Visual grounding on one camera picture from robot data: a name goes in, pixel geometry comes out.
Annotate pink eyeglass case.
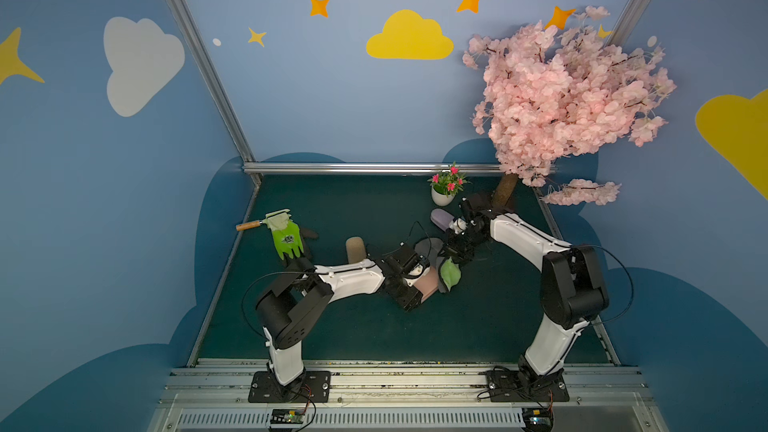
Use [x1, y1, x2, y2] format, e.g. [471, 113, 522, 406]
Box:
[414, 268, 439, 303]

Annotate grey green microfibre cloth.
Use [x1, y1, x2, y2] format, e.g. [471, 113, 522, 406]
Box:
[414, 238, 462, 294]

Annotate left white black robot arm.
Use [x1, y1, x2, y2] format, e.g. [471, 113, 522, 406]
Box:
[255, 243, 432, 386]

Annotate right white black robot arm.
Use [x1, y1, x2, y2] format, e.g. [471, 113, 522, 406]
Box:
[430, 193, 610, 385]

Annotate purple eyeglass case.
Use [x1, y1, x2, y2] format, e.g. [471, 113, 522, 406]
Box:
[430, 208, 455, 232]

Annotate beige cork eyeglass case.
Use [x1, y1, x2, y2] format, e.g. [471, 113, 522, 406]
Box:
[345, 236, 367, 264]

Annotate small potted pink flowers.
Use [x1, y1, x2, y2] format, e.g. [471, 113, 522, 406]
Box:
[428, 163, 469, 207]

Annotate green black work glove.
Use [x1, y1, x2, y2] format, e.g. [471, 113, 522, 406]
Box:
[270, 221, 319, 262]

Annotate pink cherry blossom tree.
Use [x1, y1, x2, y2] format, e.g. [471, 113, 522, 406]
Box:
[462, 6, 677, 206]

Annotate right green circuit board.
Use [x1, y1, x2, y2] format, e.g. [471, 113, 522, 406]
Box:
[522, 408, 554, 432]

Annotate wooden handled garden trowel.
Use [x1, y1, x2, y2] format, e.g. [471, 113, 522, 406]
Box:
[235, 209, 291, 232]

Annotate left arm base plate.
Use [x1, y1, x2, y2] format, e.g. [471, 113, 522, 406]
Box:
[247, 371, 332, 404]

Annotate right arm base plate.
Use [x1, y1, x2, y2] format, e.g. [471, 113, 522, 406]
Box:
[484, 366, 570, 403]

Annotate aluminium front rail frame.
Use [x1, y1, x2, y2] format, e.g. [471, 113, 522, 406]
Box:
[149, 359, 667, 431]

